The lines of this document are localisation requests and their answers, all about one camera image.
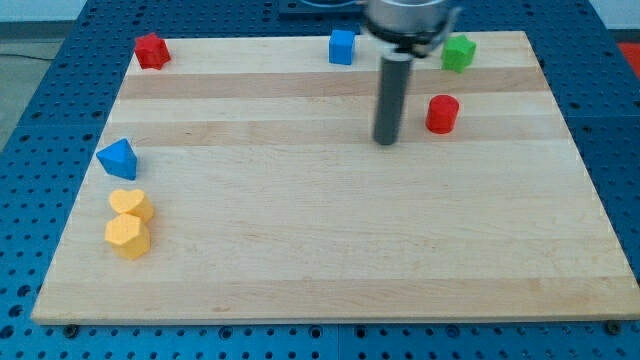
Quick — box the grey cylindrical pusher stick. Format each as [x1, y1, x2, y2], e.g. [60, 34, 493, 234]
[373, 52, 413, 146]

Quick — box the blue triangle block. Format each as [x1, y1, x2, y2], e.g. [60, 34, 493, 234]
[96, 138, 137, 180]

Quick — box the yellow heart block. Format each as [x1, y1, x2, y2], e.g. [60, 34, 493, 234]
[108, 189, 155, 223]

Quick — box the blue cube block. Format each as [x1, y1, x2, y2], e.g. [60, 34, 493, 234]
[328, 30, 355, 66]

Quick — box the red cylinder block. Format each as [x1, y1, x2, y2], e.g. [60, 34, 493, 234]
[425, 94, 460, 134]

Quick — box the green star block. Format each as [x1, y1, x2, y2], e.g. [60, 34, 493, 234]
[441, 35, 477, 73]

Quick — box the wooden board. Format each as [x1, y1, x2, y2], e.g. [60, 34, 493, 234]
[32, 31, 639, 325]

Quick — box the red star block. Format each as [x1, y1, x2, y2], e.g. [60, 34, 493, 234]
[134, 32, 171, 70]

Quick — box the yellow hexagon block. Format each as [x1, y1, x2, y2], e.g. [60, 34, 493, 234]
[104, 213, 151, 260]

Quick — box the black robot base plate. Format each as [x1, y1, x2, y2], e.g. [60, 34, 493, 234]
[277, 0, 363, 19]

